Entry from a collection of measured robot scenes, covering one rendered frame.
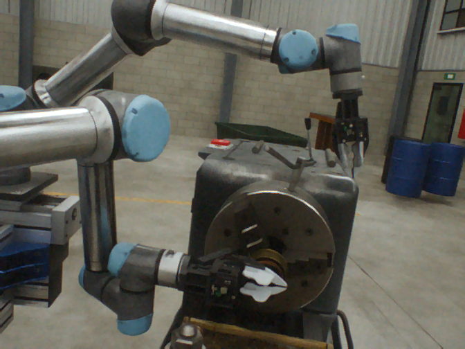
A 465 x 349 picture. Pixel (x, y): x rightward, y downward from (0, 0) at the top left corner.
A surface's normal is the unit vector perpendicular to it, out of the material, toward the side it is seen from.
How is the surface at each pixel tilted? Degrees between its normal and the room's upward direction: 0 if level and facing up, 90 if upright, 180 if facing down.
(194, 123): 90
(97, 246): 95
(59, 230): 90
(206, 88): 90
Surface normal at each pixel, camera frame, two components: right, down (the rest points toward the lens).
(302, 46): -0.18, 0.19
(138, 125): 0.83, 0.20
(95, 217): 0.07, 0.31
